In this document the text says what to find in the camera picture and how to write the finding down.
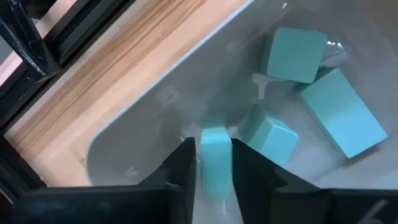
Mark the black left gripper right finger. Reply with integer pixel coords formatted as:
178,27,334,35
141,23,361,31
231,139,332,224

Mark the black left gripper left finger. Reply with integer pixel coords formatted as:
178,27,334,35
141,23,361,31
138,138,198,224

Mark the teal rectangular block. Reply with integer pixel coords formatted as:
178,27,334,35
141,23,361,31
260,27,328,84
241,104,299,169
295,67,389,159
198,126,234,200

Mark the white plastic bin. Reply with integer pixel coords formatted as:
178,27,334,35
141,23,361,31
84,0,398,224

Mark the black table edge rail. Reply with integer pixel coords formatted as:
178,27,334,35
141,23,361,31
0,0,137,212

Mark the black metal frame post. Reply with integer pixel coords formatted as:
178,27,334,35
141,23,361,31
0,0,60,78

